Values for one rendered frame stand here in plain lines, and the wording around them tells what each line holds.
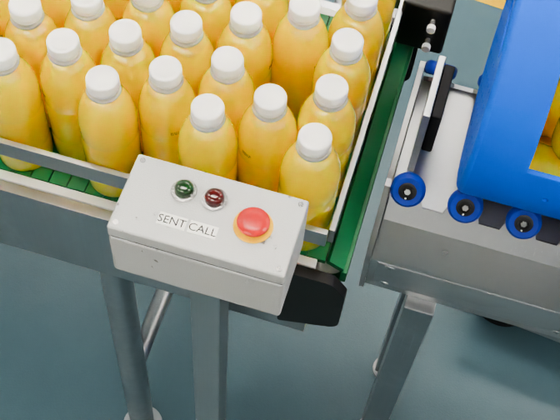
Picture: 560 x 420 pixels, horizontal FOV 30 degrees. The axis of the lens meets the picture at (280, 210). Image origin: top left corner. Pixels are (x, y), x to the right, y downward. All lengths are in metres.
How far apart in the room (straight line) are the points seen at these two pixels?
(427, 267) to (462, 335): 0.92
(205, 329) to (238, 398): 0.86
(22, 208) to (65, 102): 0.20
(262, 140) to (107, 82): 0.19
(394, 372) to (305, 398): 0.41
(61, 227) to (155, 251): 0.32
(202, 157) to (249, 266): 0.18
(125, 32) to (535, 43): 0.48
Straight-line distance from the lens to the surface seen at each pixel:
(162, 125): 1.27
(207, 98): 1.21
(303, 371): 2.25
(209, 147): 1.22
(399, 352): 1.78
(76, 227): 1.43
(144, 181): 1.16
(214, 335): 1.37
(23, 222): 1.48
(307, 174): 1.20
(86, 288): 2.34
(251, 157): 1.26
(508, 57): 1.16
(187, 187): 1.14
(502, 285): 1.43
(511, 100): 1.16
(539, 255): 1.38
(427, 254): 1.41
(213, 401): 1.60
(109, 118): 1.25
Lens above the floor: 2.08
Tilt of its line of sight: 59 degrees down
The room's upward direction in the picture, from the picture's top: 6 degrees clockwise
